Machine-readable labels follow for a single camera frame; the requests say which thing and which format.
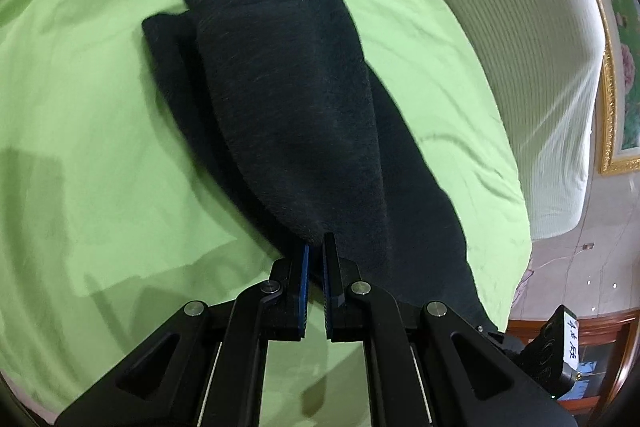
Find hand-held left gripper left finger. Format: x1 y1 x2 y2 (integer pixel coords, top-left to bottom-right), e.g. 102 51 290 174
56 245 311 427

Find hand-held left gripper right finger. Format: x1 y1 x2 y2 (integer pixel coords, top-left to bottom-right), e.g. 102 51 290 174
323 233 579 427

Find dark grey pants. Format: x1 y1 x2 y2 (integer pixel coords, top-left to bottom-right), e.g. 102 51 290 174
141 0 499 333

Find wooden cabinet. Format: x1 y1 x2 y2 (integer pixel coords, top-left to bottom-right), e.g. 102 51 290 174
506 310 635 418

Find green bed sheet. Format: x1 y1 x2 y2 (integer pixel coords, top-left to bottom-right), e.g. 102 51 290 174
0 0 532 425

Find white ribbed mattress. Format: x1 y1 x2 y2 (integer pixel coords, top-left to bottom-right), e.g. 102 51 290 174
393 0 607 241

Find gold framed floral picture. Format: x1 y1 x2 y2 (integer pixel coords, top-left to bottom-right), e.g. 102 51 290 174
550 0 640 178

